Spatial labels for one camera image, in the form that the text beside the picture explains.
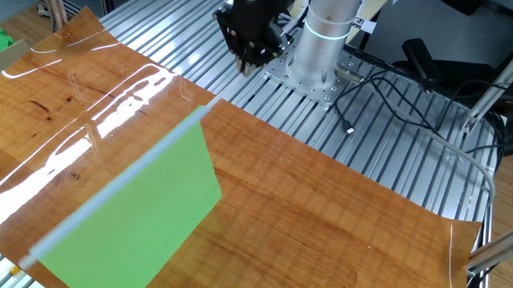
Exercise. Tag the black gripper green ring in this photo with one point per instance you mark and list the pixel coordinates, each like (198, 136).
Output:
(256, 16)

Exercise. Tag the green plastic sheet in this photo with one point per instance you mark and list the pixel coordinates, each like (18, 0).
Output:
(151, 209)

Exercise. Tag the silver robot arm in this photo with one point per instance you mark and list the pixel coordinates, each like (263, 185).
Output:
(324, 48)

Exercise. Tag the white marker tag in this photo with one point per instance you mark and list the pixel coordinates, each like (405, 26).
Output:
(364, 25)

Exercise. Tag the beige board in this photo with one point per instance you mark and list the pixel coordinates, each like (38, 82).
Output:
(374, 7)

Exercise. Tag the glossy wood-grain mat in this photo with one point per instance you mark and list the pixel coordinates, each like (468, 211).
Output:
(322, 214)

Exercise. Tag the aluminium profile bar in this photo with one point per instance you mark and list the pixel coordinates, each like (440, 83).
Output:
(501, 248)
(493, 90)

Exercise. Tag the cardboard box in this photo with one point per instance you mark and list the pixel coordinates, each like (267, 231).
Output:
(2, 62)

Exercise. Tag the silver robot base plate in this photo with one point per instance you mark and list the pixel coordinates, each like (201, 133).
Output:
(314, 92)

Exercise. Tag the wooden frame post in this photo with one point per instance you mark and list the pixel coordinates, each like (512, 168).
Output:
(54, 4)

